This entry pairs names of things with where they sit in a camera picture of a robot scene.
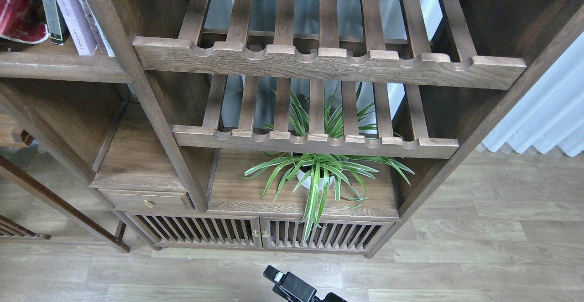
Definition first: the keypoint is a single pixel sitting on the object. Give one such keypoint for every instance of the white curtain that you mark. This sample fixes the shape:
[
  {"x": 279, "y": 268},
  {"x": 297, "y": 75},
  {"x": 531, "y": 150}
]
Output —
[{"x": 551, "y": 114}]

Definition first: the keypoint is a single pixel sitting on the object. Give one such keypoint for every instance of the wooden furniture at left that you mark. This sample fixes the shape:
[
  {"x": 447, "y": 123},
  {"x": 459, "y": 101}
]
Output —
[{"x": 11, "y": 230}]

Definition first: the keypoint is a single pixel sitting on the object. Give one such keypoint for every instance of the green spider plant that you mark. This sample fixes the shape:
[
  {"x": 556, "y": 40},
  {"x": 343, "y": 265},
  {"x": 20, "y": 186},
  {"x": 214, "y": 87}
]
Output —
[{"x": 320, "y": 171}]

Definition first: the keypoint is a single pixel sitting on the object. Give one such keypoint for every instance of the white book upright on shelf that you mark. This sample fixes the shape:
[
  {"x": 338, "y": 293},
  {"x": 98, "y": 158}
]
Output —
[{"x": 101, "y": 41}]

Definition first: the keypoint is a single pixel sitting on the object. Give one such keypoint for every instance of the red cover book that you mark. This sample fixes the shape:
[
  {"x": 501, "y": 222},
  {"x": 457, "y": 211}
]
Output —
[{"x": 19, "y": 21}]

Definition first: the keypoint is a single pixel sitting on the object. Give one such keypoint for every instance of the white and purple book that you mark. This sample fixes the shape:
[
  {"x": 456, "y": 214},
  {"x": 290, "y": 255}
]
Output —
[{"x": 78, "y": 26}]

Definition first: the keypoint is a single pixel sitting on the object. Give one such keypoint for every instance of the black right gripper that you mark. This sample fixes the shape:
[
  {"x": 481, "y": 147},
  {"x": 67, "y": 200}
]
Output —
[{"x": 293, "y": 289}]

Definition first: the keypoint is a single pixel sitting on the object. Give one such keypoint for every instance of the brass drawer knob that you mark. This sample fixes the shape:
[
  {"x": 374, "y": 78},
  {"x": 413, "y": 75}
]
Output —
[{"x": 148, "y": 203}]

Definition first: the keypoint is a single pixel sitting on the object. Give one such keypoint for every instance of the dark wooden bookshelf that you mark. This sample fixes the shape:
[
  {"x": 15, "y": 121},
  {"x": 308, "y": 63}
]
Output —
[{"x": 198, "y": 90}]

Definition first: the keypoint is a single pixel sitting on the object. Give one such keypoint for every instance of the yellow and black book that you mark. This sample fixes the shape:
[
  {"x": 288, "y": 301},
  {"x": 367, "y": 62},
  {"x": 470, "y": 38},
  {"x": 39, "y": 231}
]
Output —
[{"x": 55, "y": 22}]

